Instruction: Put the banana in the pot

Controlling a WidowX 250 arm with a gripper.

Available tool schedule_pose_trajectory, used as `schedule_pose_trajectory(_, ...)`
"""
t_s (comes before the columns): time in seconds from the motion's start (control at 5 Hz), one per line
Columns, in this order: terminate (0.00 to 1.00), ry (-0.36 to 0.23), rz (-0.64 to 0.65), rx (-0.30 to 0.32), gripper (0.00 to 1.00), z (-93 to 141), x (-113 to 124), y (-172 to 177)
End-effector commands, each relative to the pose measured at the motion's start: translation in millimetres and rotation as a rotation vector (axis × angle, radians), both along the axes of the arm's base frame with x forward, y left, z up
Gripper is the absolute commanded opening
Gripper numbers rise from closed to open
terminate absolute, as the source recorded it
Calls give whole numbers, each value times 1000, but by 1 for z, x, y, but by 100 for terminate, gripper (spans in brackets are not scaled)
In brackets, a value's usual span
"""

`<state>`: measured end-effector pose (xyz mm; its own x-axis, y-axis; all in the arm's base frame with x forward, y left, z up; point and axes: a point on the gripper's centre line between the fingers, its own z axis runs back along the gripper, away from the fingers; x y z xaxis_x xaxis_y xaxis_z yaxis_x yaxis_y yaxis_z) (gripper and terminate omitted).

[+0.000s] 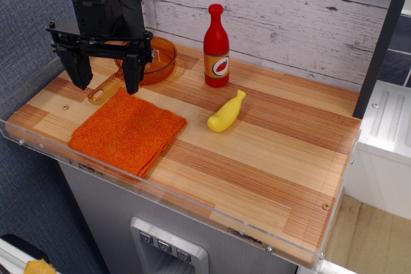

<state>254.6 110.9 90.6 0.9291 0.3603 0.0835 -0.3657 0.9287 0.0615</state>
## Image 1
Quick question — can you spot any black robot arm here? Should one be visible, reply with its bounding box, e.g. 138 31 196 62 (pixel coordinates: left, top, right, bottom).
46 0 153 94

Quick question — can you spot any yellow toy squash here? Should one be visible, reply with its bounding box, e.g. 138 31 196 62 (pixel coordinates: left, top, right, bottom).
207 90 246 132

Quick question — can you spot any orange knitted cloth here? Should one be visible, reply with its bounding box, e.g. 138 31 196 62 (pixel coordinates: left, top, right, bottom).
68 88 188 178

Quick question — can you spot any dark vertical post right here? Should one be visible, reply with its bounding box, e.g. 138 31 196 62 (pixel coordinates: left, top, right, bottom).
353 0 406 119

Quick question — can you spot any grey toy fridge cabinet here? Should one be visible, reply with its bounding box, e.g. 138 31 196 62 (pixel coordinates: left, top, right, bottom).
60 163 297 273

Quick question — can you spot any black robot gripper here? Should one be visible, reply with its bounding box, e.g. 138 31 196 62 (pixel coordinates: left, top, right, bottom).
46 0 153 95

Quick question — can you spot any clear acrylic table guard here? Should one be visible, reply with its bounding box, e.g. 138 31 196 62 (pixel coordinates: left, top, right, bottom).
5 47 360 267

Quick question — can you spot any yellow object bottom left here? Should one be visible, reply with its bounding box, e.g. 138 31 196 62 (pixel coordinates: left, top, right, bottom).
23 259 57 274

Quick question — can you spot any orange transparent toy pan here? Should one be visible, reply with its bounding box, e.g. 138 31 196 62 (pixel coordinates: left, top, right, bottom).
87 37 177 106

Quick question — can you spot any red toy sauce bottle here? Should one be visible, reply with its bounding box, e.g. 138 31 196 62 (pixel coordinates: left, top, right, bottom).
203 4 230 87

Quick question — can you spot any white toy sink unit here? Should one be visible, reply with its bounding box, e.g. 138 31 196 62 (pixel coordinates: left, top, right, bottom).
343 81 410 219

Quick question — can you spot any silver dispenser panel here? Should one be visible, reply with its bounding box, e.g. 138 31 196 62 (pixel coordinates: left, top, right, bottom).
130 217 209 273

